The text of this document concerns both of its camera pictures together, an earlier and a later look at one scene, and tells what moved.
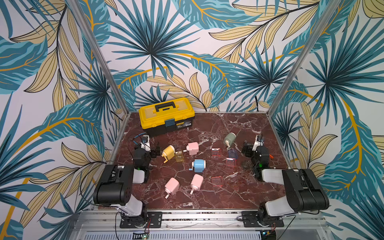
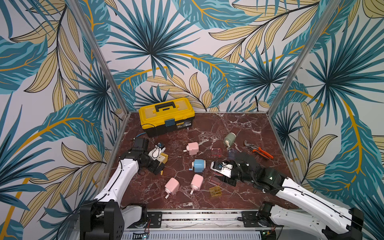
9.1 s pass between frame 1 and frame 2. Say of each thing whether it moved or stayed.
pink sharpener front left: stayed
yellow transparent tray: moved
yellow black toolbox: stayed
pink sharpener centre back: stayed
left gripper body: moved
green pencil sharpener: stayed
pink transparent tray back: stayed
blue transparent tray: stayed
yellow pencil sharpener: moved
